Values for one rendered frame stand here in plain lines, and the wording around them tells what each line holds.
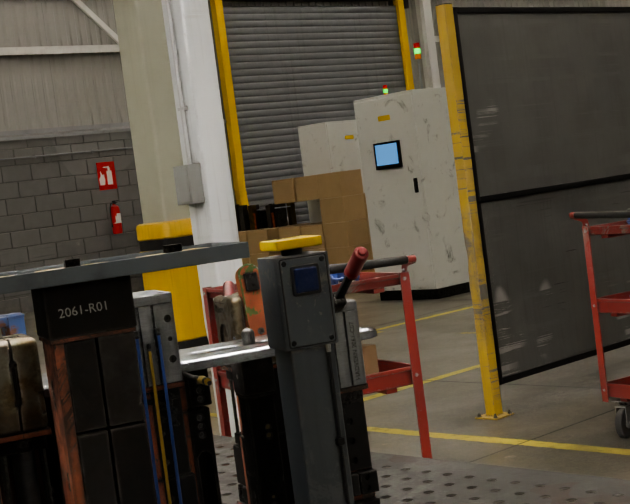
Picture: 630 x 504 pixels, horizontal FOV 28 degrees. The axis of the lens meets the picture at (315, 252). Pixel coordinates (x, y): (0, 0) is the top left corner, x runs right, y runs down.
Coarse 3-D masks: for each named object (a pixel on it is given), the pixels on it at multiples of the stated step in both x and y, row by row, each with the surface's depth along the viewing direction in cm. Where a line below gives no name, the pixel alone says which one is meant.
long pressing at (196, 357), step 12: (264, 336) 193; (372, 336) 183; (192, 348) 189; (204, 348) 187; (216, 348) 186; (228, 348) 186; (240, 348) 181; (252, 348) 177; (264, 348) 177; (180, 360) 177; (192, 360) 173; (204, 360) 173; (216, 360) 174; (228, 360) 175; (240, 360) 175; (48, 396) 165
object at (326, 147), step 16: (304, 128) 1611; (320, 128) 1590; (336, 128) 1596; (352, 128) 1617; (304, 144) 1614; (320, 144) 1594; (336, 144) 1595; (352, 144) 1615; (304, 160) 1618; (320, 160) 1598; (336, 160) 1593; (352, 160) 1614
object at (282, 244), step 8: (272, 240) 153; (280, 240) 149; (288, 240) 149; (296, 240) 149; (304, 240) 150; (312, 240) 150; (320, 240) 150; (264, 248) 152; (272, 248) 150; (280, 248) 149; (288, 248) 149; (296, 248) 150
